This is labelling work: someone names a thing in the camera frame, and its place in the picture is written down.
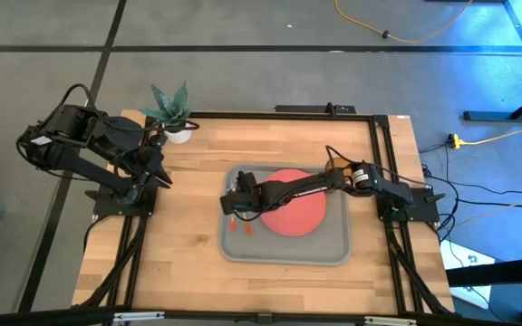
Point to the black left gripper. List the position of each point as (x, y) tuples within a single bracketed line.
[(145, 163)]

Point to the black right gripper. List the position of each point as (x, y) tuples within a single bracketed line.
[(252, 199)]

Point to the red round plate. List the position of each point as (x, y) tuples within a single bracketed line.
[(297, 217)]

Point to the grey plastic tray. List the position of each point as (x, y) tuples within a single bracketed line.
[(288, 251)]

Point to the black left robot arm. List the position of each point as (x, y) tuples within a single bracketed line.
[(66, 158)]

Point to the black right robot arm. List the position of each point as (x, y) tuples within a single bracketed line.
[(306, 185)]

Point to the green plant in white pot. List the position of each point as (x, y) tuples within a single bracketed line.
[(172, 104)]

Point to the black box at table edge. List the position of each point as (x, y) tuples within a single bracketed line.
[(306, 109)]

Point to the black rig crossbeam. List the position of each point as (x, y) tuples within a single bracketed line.
[(39, 317)]

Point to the white paper sheet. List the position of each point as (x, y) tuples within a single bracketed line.
[(469, 260)]

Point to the black rig beam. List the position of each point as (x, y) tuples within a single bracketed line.
[(505, 271)]

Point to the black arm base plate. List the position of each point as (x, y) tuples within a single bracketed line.
[(107, 207), (426, 210)]

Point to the black aluminium table frame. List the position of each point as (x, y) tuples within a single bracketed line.
[(130, 280)]

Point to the silver metal bracket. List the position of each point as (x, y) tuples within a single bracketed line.
[(138, 316), (390, 322)]

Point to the blue metal table frame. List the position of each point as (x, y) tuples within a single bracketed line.
[(492, 116)]

